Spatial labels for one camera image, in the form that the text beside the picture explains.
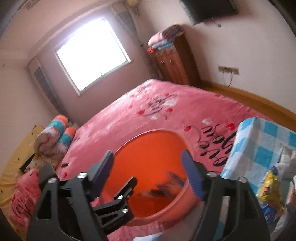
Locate rolled colourful quilt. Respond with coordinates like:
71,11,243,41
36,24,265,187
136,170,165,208
34,114,76,161

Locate folded blankets on cabinet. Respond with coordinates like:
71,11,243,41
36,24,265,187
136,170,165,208
147,25,184,53

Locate yellow snack wrapper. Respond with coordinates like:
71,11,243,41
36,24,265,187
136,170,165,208
257,172,284,210

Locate white air conditioner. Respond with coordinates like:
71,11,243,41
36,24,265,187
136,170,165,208
126,0,141,7

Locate left grey curtain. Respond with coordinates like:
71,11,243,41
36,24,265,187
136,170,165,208
28,57,70,119

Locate blue tissue packet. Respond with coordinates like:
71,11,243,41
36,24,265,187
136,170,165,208
262,205,282,225

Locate right grey curtain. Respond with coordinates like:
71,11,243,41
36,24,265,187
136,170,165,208
110,1,144,47

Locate wall power socket strip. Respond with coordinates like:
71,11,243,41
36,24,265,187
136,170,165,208
218,66,239,75

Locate trash inside bucket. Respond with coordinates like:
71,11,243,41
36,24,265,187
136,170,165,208
139,172,186,199

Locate bright window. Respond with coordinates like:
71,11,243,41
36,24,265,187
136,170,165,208
56,18,131,93

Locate wall mounted black television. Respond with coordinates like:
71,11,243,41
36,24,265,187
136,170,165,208
179,0,238,25

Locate pink floral bedspread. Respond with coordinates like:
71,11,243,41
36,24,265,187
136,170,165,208
57,80,263,240

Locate grey curtain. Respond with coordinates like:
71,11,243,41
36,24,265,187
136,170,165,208
28,57,70,119
110,1,144,47

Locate brown wooden cabinet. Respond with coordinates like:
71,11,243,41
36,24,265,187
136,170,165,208
152,35,201,87

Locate yellow bed sheet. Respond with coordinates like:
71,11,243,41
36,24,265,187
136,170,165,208
1,125,44,240

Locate orange plastic trash bucket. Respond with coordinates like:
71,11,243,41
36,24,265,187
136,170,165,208
99,130,199,226

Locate blue checkered tablecloth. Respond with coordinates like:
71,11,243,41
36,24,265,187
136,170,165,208
221,117,295,194

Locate pink love pillow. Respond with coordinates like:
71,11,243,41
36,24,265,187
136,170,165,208
8,169,41,232

